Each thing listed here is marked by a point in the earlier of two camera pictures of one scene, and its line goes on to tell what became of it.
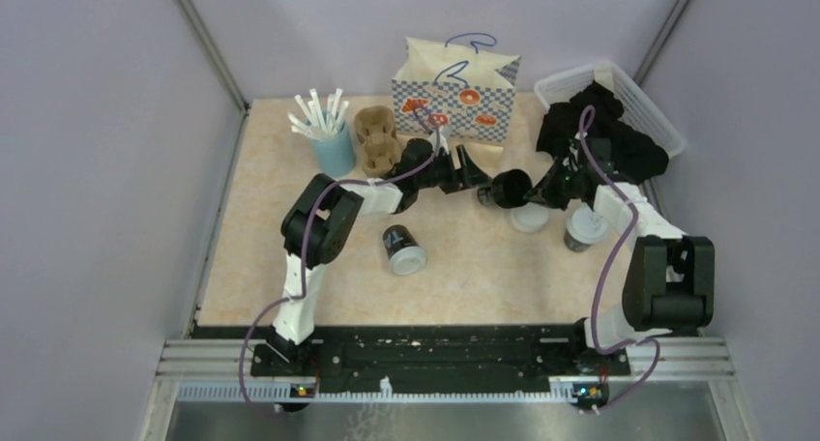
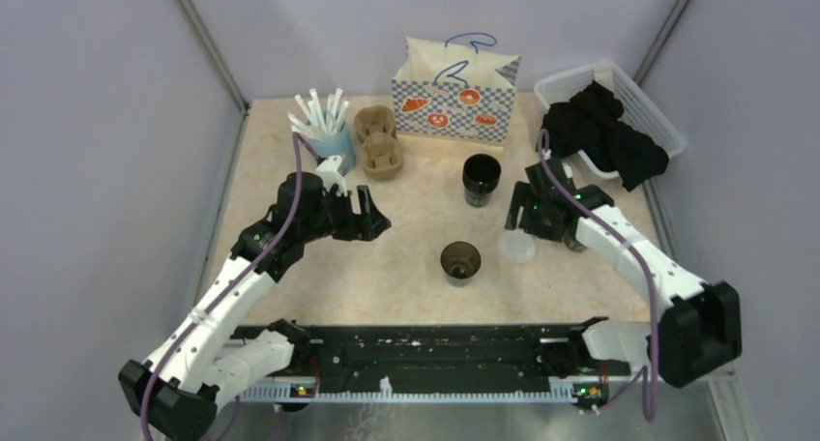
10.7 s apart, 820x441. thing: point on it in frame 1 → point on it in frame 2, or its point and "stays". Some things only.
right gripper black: x=537 y=195 → x=525 y=197
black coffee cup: x=573 y=245 stays
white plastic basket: x=635 y=111 stays
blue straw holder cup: x=336 y=156 stays
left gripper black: x=469 y=176 → x=372 y=224
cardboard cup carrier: x=376 y=132 stays
